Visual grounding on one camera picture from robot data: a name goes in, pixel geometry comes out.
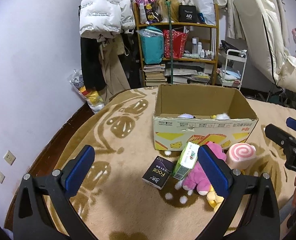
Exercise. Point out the beige hanging trousers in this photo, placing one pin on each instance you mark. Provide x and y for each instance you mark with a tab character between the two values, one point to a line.
113	75

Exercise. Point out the green pole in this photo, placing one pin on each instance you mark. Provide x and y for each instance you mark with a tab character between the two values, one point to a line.
171	55

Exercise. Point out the pink bear plush toy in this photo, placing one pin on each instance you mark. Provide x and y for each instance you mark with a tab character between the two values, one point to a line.
195	177

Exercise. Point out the purple plush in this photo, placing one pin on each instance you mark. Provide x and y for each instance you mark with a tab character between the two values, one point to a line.
185	116

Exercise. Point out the pile of magazines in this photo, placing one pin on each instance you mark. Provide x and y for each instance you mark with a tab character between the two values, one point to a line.
188	76

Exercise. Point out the pink swirl roll plush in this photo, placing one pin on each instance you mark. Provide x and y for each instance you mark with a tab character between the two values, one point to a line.
239	155

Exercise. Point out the white plastic bag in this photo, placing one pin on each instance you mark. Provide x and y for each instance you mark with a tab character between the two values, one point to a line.
205	2

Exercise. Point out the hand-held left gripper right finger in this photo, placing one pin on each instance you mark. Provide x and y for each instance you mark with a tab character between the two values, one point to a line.
213	170

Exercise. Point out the white trolley cart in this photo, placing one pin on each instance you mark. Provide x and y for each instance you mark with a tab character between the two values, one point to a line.
234	55

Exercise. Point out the green white carton box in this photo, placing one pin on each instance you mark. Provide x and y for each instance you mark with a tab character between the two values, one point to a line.
185	162

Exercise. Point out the teal bag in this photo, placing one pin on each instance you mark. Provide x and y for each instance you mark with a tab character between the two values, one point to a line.
151	47

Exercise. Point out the black bag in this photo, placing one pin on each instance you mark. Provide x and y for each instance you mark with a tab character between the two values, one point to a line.
226	45

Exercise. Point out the clear bag of toys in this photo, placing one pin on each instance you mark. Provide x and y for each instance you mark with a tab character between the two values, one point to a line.
88	92

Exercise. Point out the row of cosmetic bottles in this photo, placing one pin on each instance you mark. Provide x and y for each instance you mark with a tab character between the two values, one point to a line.
200	50

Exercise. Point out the white fluffy plush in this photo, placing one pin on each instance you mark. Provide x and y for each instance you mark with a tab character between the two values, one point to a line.
223	116

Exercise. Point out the black hanging garment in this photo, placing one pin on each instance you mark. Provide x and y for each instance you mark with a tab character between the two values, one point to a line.
90	65

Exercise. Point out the red gift bag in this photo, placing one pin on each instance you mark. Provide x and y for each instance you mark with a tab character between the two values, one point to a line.
178	43

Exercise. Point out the stack of books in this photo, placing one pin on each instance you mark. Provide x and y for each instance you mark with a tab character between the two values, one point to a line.
154	76

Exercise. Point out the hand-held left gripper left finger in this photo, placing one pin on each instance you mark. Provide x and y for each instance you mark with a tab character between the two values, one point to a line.
79	170

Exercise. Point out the yellow plush toy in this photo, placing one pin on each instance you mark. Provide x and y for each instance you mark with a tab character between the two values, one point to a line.
213	199

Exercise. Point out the purple printed bag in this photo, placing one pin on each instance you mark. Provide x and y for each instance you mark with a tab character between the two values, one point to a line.
148	7

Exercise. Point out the black tissue pack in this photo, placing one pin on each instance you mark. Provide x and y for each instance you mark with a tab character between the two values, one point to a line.
158	172

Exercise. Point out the small blue pouch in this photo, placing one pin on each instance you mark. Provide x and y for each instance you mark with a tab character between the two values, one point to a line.
200	18

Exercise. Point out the white folded mattress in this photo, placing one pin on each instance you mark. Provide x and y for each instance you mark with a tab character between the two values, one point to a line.
253	25

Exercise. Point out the dark hanging coat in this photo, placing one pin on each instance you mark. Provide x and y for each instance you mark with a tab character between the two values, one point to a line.
133	62

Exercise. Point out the white duvet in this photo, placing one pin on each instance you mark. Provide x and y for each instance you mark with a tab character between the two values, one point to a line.
295	75

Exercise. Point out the wooden shelf rack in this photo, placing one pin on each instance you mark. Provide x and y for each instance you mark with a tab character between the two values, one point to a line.
178	25

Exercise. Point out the black box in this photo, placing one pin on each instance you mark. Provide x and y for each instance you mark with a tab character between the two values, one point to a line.
187	13

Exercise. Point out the printed cardboard box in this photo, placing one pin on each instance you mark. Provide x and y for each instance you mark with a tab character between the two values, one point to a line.
205	130

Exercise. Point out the blonde wig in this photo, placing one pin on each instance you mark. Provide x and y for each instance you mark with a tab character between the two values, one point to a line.
163	7

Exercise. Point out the white puffer jacket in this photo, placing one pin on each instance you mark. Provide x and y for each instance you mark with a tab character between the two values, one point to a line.
100	10

